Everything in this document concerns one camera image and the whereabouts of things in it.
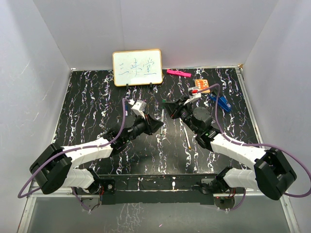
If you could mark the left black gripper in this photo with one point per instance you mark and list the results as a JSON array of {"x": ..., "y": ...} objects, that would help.
[{"x": 152, "y": 125}]

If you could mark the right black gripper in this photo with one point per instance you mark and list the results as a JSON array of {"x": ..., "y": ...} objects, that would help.
[{"x": 174, "y": 108}]

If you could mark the white pen green tip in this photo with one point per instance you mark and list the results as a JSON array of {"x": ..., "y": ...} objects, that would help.
[{"x": 162, "y": 120}]

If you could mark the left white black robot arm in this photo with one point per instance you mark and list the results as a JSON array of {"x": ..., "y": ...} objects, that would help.
[{"x": 58, "y": 166}]

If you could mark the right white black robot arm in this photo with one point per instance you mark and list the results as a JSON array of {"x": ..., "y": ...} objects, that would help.
[{"x": 267, "y": 170}]

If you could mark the white pen yellow tip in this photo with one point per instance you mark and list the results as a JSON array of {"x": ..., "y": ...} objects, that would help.
[{"x": 187, "y": 138}]

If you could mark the orange card pack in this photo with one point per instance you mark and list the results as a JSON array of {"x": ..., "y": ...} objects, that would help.
[{"x": 201, "y": 84}]

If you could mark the pink plastic clip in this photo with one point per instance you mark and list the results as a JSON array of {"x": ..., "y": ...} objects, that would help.
[{"x": 178, "y": 73}]

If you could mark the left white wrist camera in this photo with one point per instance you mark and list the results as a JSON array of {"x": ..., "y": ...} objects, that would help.
[{"x": 138, "y": 107}]

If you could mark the small whiteboard with orange frame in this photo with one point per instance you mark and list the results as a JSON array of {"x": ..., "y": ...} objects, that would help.
[{"x": 137, "y": 67}]

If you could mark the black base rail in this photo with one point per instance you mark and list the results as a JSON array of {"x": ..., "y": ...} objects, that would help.
[{"x": 169, "y": 188}]

